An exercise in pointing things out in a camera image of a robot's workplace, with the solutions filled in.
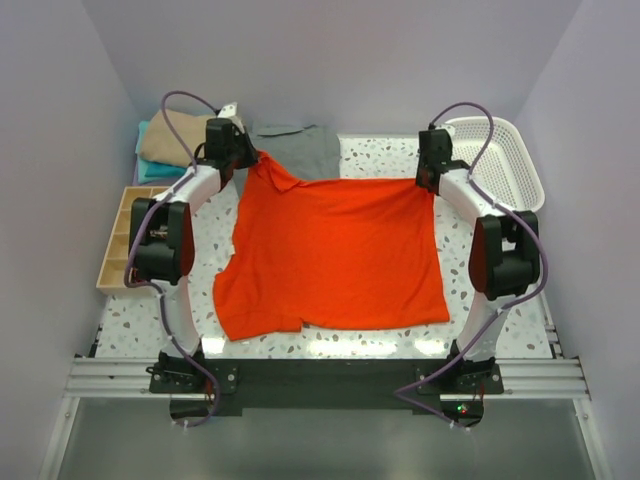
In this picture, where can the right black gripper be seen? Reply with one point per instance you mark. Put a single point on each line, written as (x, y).
(418, 178)

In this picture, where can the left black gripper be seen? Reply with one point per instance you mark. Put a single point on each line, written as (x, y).
(251, 154)

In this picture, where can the orange t-shirt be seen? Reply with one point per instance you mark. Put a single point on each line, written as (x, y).
(341, 254)

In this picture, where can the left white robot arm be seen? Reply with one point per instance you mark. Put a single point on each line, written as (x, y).
(162, 252)

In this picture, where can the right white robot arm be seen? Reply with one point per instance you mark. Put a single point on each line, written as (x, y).
(504, 261)

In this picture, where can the beige folded t-shirt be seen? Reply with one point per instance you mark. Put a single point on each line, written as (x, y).
(160, 145)

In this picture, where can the white plastic basket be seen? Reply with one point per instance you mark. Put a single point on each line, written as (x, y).
(505, 169)

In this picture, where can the teal folded t-shirt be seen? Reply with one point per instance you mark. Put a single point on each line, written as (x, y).
(147, 171)

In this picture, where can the grey folded t-shirt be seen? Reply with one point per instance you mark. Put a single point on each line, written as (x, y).
(308, 153)

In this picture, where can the wooden compartment tray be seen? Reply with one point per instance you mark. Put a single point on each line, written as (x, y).
(111, 275)

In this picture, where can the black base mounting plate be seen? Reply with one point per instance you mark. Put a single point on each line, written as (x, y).
(230, 387)

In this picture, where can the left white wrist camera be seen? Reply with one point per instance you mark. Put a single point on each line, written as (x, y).
(228, 111)

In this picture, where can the aluminium rail frame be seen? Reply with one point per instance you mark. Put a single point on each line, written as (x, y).
(113, 428)

